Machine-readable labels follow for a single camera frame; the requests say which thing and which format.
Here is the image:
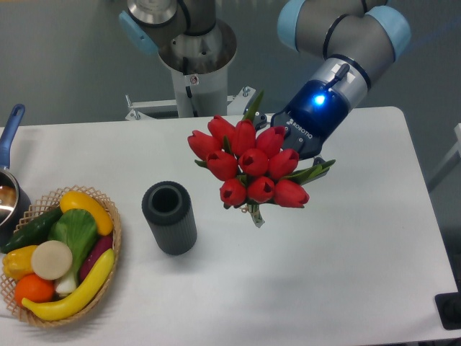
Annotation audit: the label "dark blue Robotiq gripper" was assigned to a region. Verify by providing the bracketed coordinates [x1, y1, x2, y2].
[243, 80, 349, 167]

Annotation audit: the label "red tulip bouquet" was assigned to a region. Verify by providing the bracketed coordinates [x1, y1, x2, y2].
[187, 94, 334, 227]

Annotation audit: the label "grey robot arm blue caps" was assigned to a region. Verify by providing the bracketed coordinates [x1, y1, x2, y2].
[119, 1, 411, 159]

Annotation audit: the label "dark grey ribbed vase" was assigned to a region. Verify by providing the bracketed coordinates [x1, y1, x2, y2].
[141, 181, 197, 255]

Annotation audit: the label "purple sweet potato toy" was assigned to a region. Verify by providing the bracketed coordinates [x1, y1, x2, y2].
[79, 235, 112, 283]

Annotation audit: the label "yellow squash toy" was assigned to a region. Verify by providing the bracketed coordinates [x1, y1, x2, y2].
[59, 191, 113, 236]

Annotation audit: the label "black box at table edge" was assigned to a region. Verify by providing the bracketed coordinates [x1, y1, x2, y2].
[434, 292, 460, 330]

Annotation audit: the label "green leafy bok choy toy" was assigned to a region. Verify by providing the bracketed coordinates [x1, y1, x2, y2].
[48, 209, 98, 298]

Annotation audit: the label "woven wicker basket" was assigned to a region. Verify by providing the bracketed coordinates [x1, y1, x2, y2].
[1, 186, 121, 327]

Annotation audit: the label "beige round disc toy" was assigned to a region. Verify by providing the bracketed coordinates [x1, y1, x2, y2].
[31, 240, 73, 280]

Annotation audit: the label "green cucumber toy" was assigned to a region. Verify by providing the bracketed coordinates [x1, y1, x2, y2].
[1, 208, 63, 254]

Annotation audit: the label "yellow plastic banana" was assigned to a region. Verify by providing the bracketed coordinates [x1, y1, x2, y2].
[22, 249, 115, 321]

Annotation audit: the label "orange fruit toy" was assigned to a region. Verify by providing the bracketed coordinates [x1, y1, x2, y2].
[14, 274, 55, 306]

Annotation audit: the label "yellow bell pepper toy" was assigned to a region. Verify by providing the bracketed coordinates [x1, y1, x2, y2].
[2, 245, 38, 280]

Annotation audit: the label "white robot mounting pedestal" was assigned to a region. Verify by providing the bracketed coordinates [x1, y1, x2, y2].
[125, 19, 256, 120]

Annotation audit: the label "white frame at right edge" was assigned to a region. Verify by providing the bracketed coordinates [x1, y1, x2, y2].
[426, 123, 460, 193]

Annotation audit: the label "blue handled saucepan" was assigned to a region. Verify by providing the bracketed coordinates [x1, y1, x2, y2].
[1, 104, 31, 246]

